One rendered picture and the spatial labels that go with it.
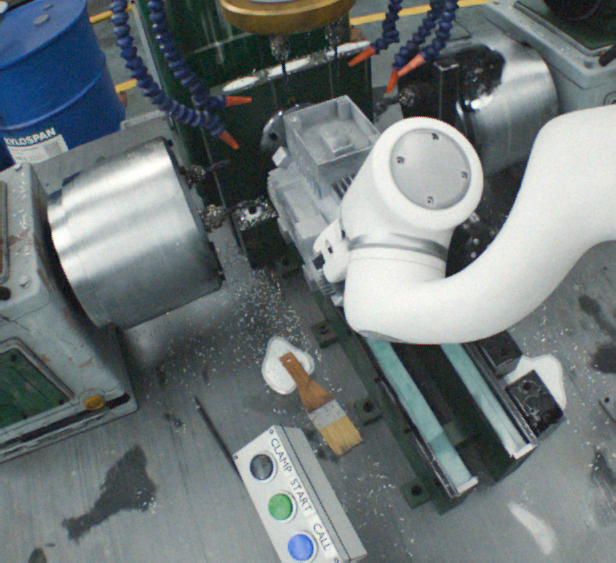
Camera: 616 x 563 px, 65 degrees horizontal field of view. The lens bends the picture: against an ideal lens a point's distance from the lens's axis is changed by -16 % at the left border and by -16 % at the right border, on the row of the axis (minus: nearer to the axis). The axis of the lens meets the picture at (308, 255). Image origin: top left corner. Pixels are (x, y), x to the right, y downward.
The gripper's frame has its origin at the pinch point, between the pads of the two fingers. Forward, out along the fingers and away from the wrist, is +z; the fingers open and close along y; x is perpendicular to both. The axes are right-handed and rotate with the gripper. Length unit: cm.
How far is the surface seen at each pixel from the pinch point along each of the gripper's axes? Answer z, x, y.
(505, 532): 6.1, -47.1, 6.2
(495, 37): 4.9, 24.0, 41.0
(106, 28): 268, 249, -23
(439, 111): -4.0, 11.9, 18.2
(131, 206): 2.5, 17.0, -22.5
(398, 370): 10.0, -16.6, 2.0
